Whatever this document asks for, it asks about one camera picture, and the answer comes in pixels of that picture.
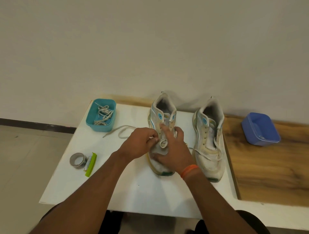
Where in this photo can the person's right hand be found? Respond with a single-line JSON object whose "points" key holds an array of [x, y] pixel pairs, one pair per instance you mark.
{"points": [[176, 154]]}

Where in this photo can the person's left hand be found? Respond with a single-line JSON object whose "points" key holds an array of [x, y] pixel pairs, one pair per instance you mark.
{"points": [[136, 144]]}

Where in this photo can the worn white sneaker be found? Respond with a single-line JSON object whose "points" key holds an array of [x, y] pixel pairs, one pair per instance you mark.
{"points": [[160, 115], [212, 166]]}

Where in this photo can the person's right forearm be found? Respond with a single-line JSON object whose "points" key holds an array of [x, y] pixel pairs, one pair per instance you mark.
{"points": [[217, 205]]}

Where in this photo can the person's left forearm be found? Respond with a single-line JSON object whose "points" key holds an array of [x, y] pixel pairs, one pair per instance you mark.
{"points": [[87, 197]]}

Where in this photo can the orange thread wristband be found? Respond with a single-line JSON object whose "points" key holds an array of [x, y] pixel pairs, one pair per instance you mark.
{"points": [[189, 170]]}

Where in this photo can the green utility cutter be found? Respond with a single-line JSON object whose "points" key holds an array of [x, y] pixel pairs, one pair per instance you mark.
{"points": [[91, 165]]}

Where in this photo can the teal plastic container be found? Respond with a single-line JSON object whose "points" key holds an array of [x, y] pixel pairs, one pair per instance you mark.
{"points": [[90, 120]]}

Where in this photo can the grey tape roll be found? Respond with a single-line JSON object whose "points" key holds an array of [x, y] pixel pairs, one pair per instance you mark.
{"points": [[73, 165]]}

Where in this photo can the black trousers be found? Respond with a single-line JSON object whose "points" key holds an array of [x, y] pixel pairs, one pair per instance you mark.
{"points": [[111, 224]]}

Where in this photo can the blue plastic container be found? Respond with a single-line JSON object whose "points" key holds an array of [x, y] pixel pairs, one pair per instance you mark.
{"points": [[260, 125]]}

